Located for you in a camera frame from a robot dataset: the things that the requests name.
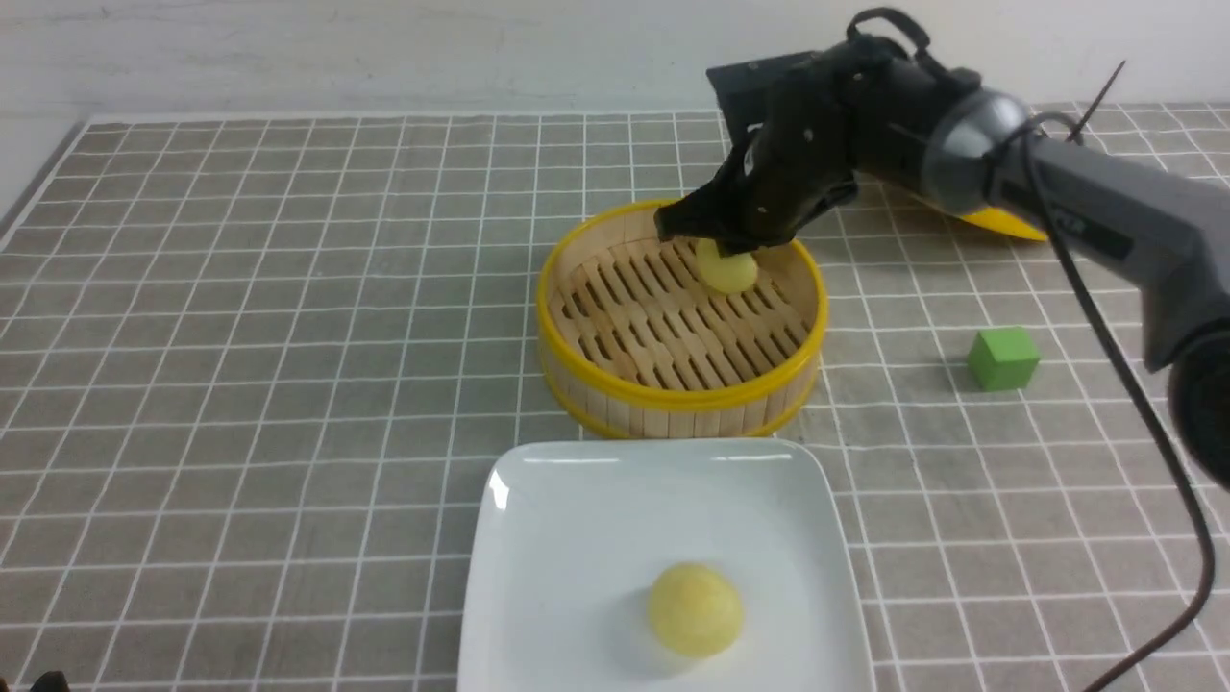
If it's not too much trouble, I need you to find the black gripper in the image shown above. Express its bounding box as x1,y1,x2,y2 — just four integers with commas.
654,38,962,256

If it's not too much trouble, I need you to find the yellow steamed bun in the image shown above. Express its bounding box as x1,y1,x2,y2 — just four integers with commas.
694,238,759,295
647,562,744,658

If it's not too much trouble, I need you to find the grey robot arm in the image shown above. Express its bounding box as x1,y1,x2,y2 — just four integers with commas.
654,32,1229,483

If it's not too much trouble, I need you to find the white square plate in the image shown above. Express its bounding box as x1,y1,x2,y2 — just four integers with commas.
456,438,877,691

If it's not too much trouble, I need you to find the bamboo steamer basket yellow rim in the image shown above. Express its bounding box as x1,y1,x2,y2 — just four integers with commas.
535,200,829,439

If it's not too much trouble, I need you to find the bamboo steamer lid yellow rim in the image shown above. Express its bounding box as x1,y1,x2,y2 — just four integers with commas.
911,192,1048,242

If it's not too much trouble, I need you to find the green cube block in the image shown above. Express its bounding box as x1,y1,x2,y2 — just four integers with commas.
967,327,1041,391

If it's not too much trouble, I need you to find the grey checked tablecloth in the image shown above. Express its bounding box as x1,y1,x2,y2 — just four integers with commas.
1,112,1202,691

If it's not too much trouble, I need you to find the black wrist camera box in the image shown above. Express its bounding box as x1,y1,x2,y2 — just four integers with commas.
704,50,817,146

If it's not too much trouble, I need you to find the black cable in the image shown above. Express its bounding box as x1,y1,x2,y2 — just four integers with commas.
1023,113,1218,692

